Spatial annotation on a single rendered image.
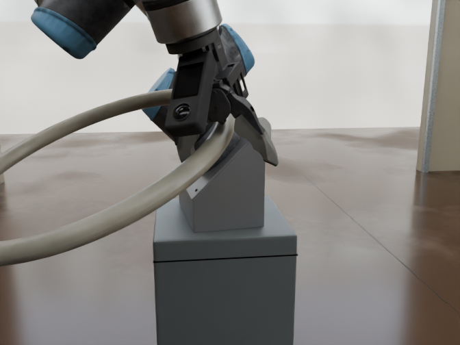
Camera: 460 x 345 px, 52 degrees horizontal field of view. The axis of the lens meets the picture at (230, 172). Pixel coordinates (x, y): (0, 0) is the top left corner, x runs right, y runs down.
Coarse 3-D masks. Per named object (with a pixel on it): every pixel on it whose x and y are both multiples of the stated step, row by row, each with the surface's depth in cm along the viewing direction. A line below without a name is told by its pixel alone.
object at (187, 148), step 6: (180, 138) 68; (186, 138) 68; (192, 138) 67; (180, 144) 68; (186, 144) 68; (192, 144) 68; (180, 150) 69; (186, 150) 69; (192, 150) 69; (180, 156) 70; (186, 156) 69
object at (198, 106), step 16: (192, 64) 60; (208, 64) 59; (176, 80) 60; (192, 80) 59; (208, 80) 59; (176, 96) 58; (192, 96) 57; (208, 96) 59; (176, 112) 56; (192, 112) 56; (176, 128) 56; (192, 128) 56
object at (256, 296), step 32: (160, 224) 140; (288, 224) 140; (160, 256) 128; (192, 256) 129; (224, 256) 130; (256, 256) 131; (288, 256) 133; (160, 288) 130; (192, 288) 131; (224, 288) 133; (256, 288) 134; (288, 288) 135; (160, 320) 132; (192, 320) 134; (224, 320) 135; (256, 320) 136; (288, 320) 137
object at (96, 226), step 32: (160, 96) 92; (64, 128) 94; (224, 128) 68; (0, 160) 87; (192, 160) 61; (160, 192) 57; (96, 224) 55; (128, 224) 56; (0, 256) 56; (32, 256) 55
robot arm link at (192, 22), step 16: (192, 0) 56; (208, 0) 57; (160, 16) 57; (176, 16) 56; (192, 16) 56; (208, 16) 57; (160, 32) 58; (176, 32) 57; (192, 32) 57; (208, 32) 60
